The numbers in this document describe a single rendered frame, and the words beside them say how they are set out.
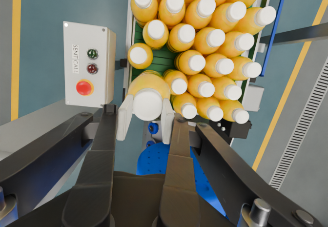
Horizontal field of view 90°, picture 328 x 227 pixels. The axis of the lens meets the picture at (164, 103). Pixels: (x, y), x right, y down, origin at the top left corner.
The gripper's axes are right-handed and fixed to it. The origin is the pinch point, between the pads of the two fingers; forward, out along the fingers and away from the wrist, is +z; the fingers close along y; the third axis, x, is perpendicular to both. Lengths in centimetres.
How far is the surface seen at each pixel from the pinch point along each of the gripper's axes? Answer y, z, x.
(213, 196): 17.2, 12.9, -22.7
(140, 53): -3.1, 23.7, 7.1
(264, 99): 114, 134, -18
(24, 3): -105, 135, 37
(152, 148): 3.0, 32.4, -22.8
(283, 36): 47, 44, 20
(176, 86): 6.7, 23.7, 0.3
